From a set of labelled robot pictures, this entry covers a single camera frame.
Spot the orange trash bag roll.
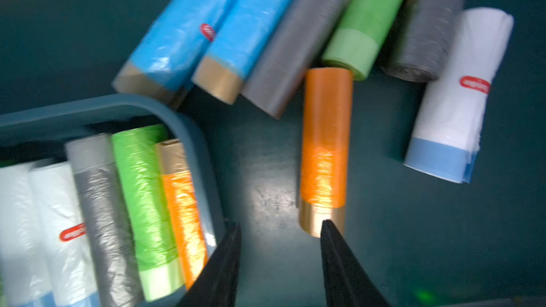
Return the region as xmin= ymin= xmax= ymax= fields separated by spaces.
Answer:
xmin=156 ymin=139 xmax=208 ymax=289
xmin=299 ymin=68 xmax=353 ymax=237

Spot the teal plastic storage box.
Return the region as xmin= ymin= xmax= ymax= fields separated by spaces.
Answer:
xmin=1 ymin=95 xmax=233 ymax=306

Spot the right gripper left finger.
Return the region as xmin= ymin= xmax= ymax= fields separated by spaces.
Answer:
xmin=176 ymin=223 xmax=242 ymax=307

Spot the white roll red label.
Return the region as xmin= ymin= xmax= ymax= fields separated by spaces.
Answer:
xmin=29 ymin=162 xmax=100 ymax=306

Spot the white blue trash bag roll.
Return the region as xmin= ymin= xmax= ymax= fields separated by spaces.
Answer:
xmin=1 ymin=159 xmax=55 ymax=306

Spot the dark grey trash bag roll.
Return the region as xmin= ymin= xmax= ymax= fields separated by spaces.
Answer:
xmin=65 ymin=134 xmax=144 ymax=306

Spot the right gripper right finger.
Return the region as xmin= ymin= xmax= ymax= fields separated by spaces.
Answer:
xmin=320 ymin=220 xmax=389 ymax=306

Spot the green roll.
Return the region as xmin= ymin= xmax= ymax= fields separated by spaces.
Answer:
xmin=322 ymin=0 xmax=404 ymax=80
xmin=112 ymin=125 xmax=185 ymax=302

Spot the white roll blue end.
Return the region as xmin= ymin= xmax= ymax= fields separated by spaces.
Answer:
xmin=404 ymin=7 xmax=514 ymax=183

